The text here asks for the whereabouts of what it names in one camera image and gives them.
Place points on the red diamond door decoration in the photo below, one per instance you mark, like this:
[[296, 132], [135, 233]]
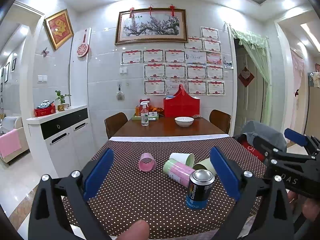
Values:
[[246, 77]]

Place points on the pink paper cup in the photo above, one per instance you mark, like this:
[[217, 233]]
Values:
[[147, 163]]

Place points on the pink green glass jar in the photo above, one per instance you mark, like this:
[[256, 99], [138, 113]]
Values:
[[178, 172]]

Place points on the right hand thumb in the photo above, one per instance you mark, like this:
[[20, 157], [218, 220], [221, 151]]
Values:
[[309, 207]]

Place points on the hanging silver wall ornament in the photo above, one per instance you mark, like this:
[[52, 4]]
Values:
[[120, 95]]

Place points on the green tissue box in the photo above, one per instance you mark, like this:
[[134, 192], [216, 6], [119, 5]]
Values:
[[151, 116]]

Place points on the blue black drink can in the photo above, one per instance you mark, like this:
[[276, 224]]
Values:
[[199, 189]]

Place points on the small potted plant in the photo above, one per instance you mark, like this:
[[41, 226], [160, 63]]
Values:
[[61, 98]]

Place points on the framed blossom painting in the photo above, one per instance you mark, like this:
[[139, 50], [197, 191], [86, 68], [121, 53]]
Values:
[[152, 25]]

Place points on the large pale green cup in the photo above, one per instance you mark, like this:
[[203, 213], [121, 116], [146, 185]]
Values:
[[206, 165]]

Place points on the white cup green inside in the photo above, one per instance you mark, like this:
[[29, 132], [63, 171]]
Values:
[[184, 158]]

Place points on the grey jacket on chair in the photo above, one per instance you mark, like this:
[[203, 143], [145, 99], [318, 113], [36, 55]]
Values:
[[268, 135]]

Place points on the right wooden chair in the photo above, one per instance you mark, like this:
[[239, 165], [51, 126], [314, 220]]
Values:
[[221, 120]]

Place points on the green door curtain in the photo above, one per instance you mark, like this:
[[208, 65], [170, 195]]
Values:
[[258, 49]]

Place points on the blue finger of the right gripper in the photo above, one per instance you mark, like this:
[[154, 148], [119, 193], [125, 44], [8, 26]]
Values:
[[263, 146], [295, 137]]

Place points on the white ceramic bowl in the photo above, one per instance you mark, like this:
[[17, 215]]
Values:
[[184, 121]]

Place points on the red round wall ornament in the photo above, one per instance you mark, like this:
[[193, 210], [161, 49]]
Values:
[[83, 48]]

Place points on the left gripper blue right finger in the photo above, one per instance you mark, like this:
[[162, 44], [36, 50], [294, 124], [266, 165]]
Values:
[[228, 172]]

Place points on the wall light switch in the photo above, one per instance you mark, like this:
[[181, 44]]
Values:
[[42, 78]]

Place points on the gold framed red picture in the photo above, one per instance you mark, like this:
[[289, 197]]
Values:
[[58, 28]]

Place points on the white black sideboard cabinet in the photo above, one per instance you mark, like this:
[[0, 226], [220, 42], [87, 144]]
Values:
[[61, 142]]

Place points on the left wooden chair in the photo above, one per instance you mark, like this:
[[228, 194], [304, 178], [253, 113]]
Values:
[[114, 123]]

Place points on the red CAT cushion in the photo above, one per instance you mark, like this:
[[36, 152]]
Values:
[[253, 151]]

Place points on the wooden chair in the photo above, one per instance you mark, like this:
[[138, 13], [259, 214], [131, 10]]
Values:
[[221, 120], [114, 123]]

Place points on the pink towel on sofa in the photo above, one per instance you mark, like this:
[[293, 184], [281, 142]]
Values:
[[9, 143]]

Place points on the clear spray bottle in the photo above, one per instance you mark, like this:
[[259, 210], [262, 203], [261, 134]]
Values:
[[144, 116]]

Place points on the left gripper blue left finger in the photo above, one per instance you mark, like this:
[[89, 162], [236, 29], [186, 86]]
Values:
[[95, 173]]

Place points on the left hand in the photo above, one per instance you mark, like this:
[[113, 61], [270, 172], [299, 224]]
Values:
[[140, 230]]

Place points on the red gift box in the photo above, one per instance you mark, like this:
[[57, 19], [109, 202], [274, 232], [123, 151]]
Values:
[[44, 109]]

